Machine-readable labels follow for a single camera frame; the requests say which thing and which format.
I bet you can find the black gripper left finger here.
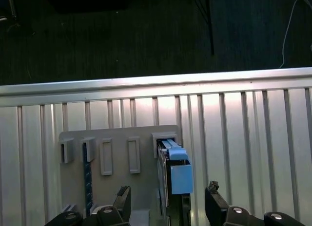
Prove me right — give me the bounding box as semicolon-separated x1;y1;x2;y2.
45;186;132;226

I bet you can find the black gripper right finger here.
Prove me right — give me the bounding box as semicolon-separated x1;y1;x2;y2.
204;179;305;226

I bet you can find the hard disk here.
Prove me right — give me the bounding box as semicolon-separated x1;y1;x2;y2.
156;138;195;226

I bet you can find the RAM stick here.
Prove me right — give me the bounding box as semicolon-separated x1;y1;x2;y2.
82;142;93;212

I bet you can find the grey parts rack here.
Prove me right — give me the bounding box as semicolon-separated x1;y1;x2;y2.
59;125;183;226

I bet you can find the black stand leg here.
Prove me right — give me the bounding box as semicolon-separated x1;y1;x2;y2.
194;0;215;55

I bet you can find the thin white cable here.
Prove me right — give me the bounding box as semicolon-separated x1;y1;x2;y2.
280;0;304;69

